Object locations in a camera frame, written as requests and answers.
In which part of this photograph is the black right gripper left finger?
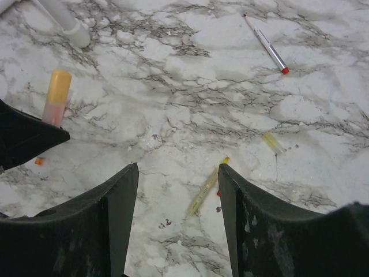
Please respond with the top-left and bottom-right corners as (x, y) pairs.
(1, 163), (139, 276)

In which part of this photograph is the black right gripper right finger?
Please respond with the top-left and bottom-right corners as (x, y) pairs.
(219, 164), (368, 276)

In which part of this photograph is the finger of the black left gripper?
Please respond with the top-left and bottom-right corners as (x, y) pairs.
(1, 102), (70, 172)

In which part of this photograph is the orange yellow pen cap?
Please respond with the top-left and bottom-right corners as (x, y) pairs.
(47, 69), (72, 104)

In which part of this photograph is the yellow highlighter pen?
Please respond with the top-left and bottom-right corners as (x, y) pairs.
(186, 165), (219, 216)

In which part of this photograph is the orange red gel pen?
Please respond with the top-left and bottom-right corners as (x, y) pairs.
(35, 157), (45, 166)

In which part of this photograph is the pink pencil-shaped marker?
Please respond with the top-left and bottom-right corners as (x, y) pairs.
(42, 101), (65, 128)

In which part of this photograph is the yellow translucent pen cap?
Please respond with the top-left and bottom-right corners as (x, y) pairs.
(262, 133), (286, 155)

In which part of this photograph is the thin silver red pen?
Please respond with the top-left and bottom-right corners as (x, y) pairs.
(243, 14), (289, 74)

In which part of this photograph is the white PVC pipe frame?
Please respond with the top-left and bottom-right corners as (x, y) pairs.
(0, 0), (92, 48)

